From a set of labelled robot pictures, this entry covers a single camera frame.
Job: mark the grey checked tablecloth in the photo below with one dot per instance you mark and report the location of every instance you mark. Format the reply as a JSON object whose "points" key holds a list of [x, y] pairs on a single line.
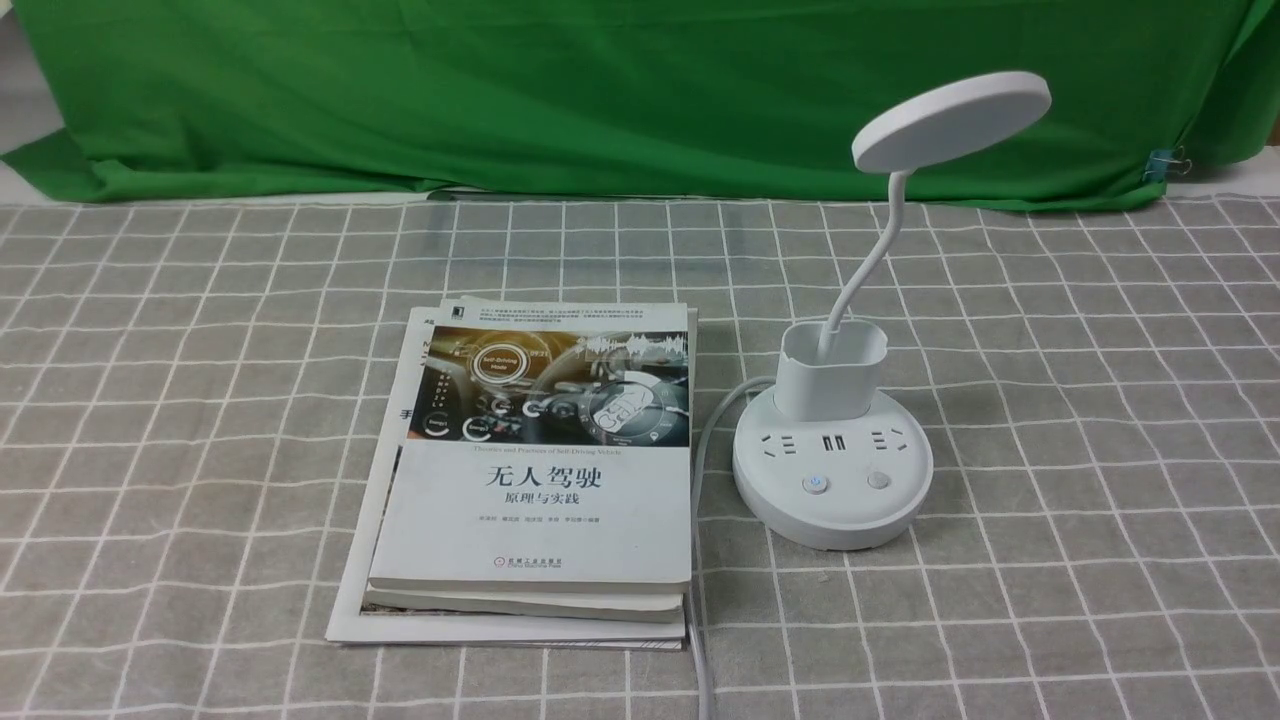
{"points": [[191, 396]]}

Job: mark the middle white book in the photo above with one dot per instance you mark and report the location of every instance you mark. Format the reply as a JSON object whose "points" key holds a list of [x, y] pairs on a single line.
{"points": [[626, 607]]}

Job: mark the white desk lamp with sockets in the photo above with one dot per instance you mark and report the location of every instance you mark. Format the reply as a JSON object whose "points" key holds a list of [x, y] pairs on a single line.
{"points": [[822, 455]]}

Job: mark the blue binder clip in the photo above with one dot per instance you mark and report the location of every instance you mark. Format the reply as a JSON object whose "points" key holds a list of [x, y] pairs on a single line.
{"points": [[1165, 164]]}

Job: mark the green backdrop cloth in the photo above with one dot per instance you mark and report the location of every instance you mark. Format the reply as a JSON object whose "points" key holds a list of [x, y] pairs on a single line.
{"points": [[729, 99]]}

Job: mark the white self-driving book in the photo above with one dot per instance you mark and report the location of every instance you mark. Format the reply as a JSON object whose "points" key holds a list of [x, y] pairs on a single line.
{"points": [[548, 450]]}

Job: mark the bottom white magazine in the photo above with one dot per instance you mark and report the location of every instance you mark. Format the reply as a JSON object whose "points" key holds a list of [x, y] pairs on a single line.
{"points": [[352, 623]]}

